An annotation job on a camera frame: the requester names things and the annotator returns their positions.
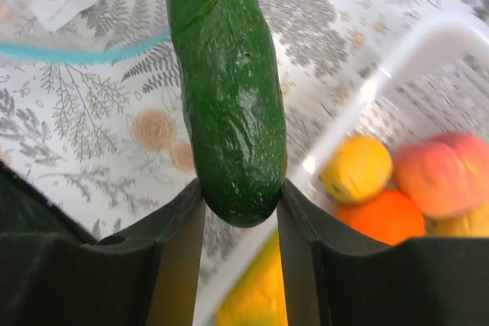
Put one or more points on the yellow green fake mango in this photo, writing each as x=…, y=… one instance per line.
x=258, y=297

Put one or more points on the floral tablecloth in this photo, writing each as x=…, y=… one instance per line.
x=107, y=142

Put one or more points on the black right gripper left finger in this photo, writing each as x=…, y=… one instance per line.
x=55, y=273

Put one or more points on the green fake cucumber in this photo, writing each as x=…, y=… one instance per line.
x=232, y=105

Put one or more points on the orange fake tangerine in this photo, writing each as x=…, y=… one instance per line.
x=390, y=218

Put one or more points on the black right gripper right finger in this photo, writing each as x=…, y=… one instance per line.
x=334, y=275

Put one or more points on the white perforated plastic basket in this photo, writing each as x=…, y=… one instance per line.
x=435, y=80

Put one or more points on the clear zip top bag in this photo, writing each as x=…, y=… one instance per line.
x=68, y=13

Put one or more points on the small orange yellow fruit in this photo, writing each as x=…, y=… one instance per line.
x=471, y=224

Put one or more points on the fake peach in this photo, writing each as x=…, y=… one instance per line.
x=445, y=175

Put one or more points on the yellow fake lemon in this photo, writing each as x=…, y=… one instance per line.
x=359, y=170

